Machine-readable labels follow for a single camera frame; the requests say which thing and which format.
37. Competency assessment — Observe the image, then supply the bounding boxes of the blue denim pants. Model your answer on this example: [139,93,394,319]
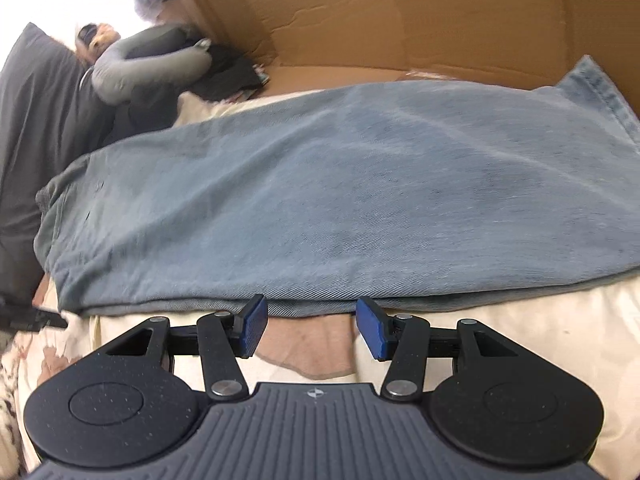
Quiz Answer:
[35,58,639,318]

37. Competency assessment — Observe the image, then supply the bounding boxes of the white black fluffy blanket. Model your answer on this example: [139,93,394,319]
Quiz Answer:
[0,349,22,480]

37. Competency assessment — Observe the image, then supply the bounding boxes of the dark grey pillow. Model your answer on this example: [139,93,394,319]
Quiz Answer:
[1,23,114,304]

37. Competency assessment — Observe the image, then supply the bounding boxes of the grey neck pillow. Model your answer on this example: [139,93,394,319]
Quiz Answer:
[91,24,213,105]

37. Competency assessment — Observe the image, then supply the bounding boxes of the black garment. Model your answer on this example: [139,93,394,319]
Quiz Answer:
[102,44,268,146]

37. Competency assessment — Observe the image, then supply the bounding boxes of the small teddy bear toy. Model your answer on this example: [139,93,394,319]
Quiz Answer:
[75,23,120,65]

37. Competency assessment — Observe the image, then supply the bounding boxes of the brown cardboard sheet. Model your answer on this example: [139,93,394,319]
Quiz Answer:
[160,0,639,104]

